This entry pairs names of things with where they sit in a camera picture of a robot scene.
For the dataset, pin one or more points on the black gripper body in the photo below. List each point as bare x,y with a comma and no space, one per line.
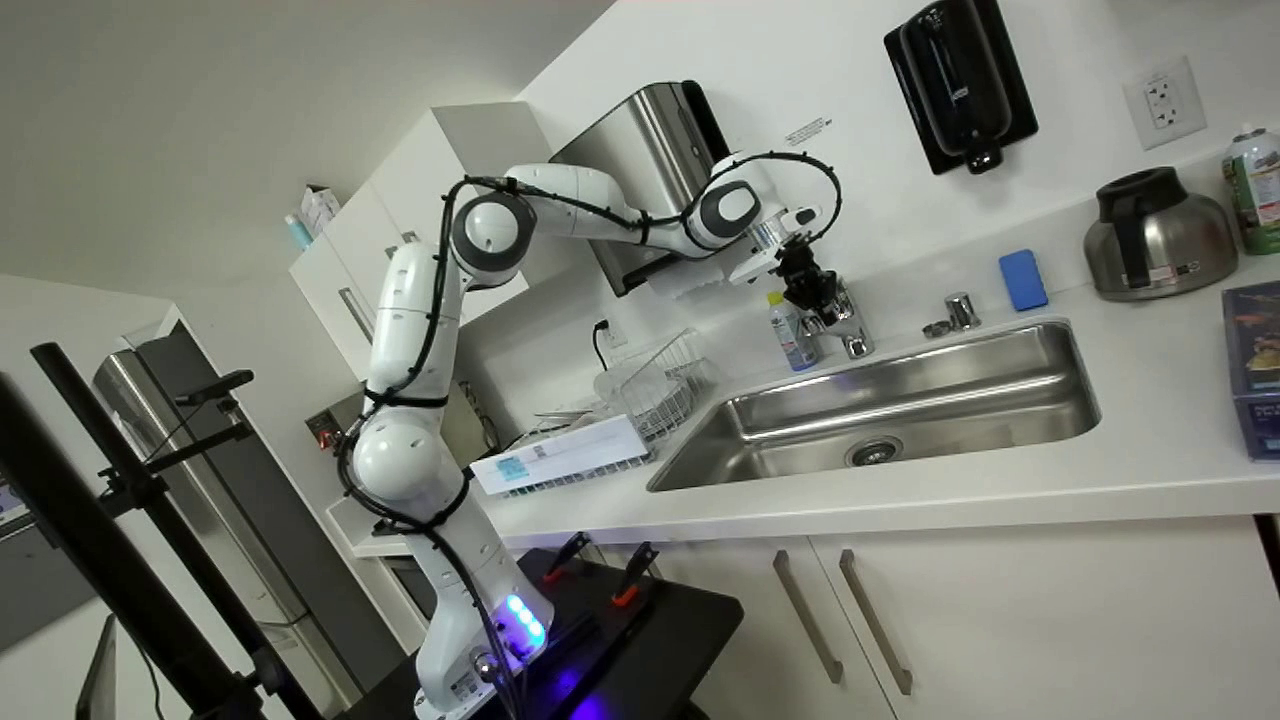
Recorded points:
803,266

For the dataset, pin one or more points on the chrome faucet spout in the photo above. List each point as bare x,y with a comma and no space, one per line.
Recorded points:
855,342

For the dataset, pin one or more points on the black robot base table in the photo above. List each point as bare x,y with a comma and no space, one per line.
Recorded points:
624,653

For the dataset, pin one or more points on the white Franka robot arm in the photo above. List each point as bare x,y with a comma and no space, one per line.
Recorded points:
401,320

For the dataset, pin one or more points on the blue dish soap bottle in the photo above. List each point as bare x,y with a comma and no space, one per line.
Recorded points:
796,339

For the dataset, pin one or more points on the stainless steel sink basin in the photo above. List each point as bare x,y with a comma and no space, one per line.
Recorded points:
923,387

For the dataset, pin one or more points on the round metal sink drain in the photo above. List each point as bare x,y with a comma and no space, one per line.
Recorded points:
875,454

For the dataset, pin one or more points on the steel paper towel dispenser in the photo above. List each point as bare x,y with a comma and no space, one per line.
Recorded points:
645,164

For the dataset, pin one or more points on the blue sponge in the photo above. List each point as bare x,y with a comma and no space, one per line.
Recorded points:
1027,282

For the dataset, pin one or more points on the flat white box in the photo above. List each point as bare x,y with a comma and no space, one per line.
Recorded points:
561,454

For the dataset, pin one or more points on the red black clamp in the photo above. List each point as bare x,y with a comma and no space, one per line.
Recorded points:
564,559
633,579

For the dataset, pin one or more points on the dark metal coffee pot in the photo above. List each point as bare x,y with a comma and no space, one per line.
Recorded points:
1156,233

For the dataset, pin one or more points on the white base cabinet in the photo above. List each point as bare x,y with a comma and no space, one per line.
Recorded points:
1066,615

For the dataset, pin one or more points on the dark blue box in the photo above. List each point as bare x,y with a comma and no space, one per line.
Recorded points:
1256,367

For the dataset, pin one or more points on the green drink carton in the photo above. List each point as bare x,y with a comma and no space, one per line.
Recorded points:
1253,190

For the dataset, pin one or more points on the bottles atop cabinet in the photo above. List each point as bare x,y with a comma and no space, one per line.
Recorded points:
315,215

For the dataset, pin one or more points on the stainless steel refrigerator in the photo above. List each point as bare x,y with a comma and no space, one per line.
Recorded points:
227,492

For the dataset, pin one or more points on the black wall soap dispenser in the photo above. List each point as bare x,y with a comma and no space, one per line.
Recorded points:
963,83

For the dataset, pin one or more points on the white wall outlet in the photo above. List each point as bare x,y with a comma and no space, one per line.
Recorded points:
1164,100

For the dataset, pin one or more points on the white wall cabinet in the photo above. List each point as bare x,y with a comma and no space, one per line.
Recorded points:
401,227

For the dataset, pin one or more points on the black camera stand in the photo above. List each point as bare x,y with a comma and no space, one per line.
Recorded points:
104,535

